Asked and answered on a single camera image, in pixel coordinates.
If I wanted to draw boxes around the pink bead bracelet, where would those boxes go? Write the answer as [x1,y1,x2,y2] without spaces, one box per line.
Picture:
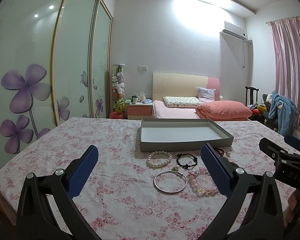
[187,166,218,197]

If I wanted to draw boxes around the black bead bracelet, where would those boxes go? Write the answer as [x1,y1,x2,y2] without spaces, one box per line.
[176,153,199,170]

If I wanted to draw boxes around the thin silver bangle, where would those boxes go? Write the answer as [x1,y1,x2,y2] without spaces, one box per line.
[153,170,187,194]

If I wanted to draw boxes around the white pearl bracelet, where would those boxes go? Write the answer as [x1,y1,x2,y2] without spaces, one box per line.
[146,150,173,169]

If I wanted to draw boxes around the person right hand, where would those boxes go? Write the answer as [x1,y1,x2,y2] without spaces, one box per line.
[283,190,299,228]

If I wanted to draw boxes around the blue robe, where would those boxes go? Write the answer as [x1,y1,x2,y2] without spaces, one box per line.
[268,90,299,137]

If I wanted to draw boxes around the dark wooden chair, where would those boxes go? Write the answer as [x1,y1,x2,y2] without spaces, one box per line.
[245,86,259,106]

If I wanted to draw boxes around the folded salmon duvet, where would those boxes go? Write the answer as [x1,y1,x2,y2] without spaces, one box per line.
[196,101,253,121]

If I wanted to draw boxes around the floral pink tablecloth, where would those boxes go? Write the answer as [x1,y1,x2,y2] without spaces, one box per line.
[0,116,300,240]

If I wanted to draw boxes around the lilac pillow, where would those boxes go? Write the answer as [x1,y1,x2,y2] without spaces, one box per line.
[197,87,216,102]

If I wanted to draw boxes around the pink curtain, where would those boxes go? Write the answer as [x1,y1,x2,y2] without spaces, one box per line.
[269,17,300,125]

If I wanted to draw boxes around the white air conditioner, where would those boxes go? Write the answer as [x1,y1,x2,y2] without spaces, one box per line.
[221,21,247,41]

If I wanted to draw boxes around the red waste bin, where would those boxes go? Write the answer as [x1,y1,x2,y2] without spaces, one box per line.
[109,112,125,119]

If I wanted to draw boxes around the floral white pillow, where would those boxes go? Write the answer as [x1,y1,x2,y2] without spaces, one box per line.
[163,96,202,108]

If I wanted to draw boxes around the grey cardboard tray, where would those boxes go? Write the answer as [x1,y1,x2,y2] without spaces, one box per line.
[140,119,234,152]

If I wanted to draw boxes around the pink bed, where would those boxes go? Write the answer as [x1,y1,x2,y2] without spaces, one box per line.
[151,100,251,121]

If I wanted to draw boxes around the beige pink headboard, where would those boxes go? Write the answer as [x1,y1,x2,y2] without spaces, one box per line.
[152,73,220,101]

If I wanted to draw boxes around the pink nightstand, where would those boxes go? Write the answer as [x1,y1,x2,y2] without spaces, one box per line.
[125,103,153,120]

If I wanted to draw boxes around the white mug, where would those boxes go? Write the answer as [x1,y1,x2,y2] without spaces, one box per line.
[132,96,139,104]

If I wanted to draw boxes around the plush toy column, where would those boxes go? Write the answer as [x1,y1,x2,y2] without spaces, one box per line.
[111,63,125,113]

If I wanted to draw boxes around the sliding wardrobe floral doors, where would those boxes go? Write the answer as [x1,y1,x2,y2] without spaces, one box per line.
[0,0,115,169]

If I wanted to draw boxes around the wall socket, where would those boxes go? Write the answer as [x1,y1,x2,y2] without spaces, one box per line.
[138,66,148,70]

